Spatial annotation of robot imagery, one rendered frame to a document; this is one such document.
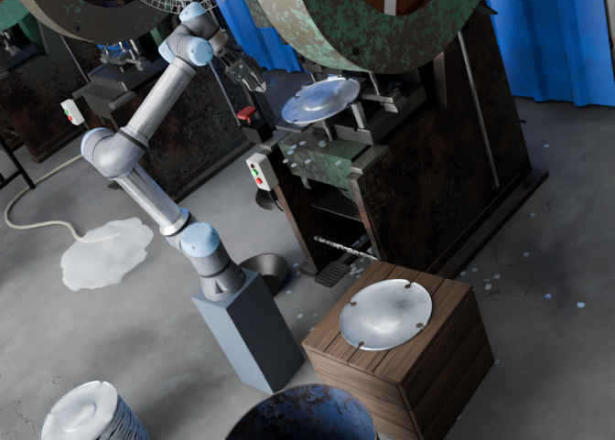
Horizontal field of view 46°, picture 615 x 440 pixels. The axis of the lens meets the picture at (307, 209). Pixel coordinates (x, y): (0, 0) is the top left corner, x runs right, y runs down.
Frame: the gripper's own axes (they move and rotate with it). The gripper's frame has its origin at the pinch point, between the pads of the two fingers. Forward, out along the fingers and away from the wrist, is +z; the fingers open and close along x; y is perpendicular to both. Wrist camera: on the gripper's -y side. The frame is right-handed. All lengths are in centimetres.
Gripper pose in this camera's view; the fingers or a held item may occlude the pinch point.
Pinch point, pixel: (262, 87)
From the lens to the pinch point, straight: 241.2
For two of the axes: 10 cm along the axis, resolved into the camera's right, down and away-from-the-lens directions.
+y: 0.2, 5.6, -8.3
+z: 6.3, 6.4, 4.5
